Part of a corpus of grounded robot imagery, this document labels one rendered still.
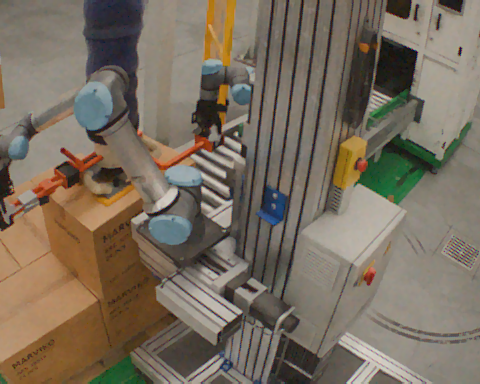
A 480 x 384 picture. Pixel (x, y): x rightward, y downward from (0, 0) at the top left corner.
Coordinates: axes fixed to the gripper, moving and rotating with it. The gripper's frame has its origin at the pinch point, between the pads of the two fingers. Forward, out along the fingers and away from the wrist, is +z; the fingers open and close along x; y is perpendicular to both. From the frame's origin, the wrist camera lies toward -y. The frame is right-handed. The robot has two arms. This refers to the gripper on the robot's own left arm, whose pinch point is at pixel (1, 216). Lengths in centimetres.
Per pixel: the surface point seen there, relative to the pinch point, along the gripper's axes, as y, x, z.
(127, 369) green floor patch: 31, -24, 107
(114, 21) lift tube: 53, -9, -59
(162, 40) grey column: 174, 86, 5
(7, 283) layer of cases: 0, 21, 53
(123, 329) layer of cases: 39, -18, 84
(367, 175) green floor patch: 276, -37, 107
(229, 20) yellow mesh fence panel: 175, 33, -21
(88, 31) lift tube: 49, 1, -55
